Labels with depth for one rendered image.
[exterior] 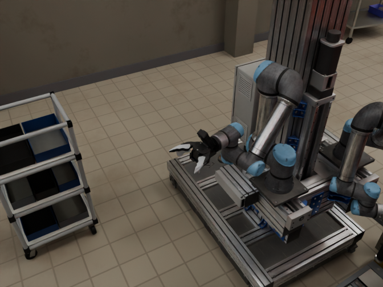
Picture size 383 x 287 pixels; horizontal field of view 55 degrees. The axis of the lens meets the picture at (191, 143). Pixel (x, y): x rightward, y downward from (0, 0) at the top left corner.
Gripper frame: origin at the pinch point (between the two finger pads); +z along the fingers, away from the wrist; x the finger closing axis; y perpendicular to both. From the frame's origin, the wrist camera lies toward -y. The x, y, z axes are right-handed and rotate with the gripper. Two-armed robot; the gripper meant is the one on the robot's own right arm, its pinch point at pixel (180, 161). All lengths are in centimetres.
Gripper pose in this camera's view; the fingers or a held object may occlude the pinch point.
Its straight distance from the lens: 146.8
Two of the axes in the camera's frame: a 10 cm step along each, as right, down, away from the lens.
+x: -6.8, -5.6, 4.8
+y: -0.9, 7.1, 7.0
